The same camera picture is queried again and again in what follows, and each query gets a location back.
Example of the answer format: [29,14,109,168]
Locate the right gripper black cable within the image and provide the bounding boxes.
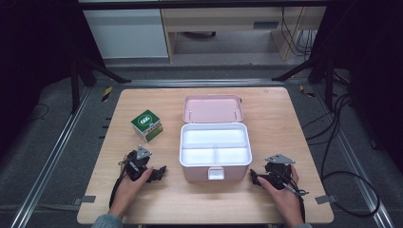
[283,170,381,222]

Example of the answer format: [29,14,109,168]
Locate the yellow black tape strip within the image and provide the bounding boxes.
[298,85,317,98]
[101,85,113,103]

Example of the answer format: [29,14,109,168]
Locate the green and white carton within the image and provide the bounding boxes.
[130,108,164,143]

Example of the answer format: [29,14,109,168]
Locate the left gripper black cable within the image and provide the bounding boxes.
[108,160,129,209]

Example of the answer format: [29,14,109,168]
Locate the grey table bracket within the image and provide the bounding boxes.
[315,195,337,205]
[73,195,97,206]

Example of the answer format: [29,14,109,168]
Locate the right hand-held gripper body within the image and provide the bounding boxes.
[259,153,297,191]

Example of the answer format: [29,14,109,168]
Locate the aluminium floor rail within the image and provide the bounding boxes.
[122,78,288,88]
[312,85,396,228]
[10,87,93,228]

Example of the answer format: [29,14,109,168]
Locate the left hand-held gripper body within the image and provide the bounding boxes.
[122,144,155,182]

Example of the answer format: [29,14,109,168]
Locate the black metal stand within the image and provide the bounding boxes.
[271,55,336,112]
[69,55,132,114]

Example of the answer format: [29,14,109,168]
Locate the person's right hand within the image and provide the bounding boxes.
[257,165,306,228]

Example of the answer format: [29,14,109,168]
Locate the black cables under desk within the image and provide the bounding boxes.
[280,7,318,61]

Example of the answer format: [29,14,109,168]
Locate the thin black floor cable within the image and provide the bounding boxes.
[28,103,50,123]

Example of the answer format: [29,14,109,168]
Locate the light wooden desk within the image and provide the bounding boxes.
[161,6,327,64]

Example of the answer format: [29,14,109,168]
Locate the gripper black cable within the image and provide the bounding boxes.
[283,170,381,222]
[108,160,129,209]

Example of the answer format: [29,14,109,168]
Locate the white divided tray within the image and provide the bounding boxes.
[180,123,253,167]

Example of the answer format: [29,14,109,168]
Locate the white cabinet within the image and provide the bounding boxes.
[82,8,169,60]

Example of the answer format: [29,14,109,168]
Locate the pink storage box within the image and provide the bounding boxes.
[179,94,254,182]

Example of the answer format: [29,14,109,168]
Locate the black floor cables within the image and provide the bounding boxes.
[302,93,355,180]

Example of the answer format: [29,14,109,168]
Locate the person's left hand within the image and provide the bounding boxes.
[108,155,155,220]

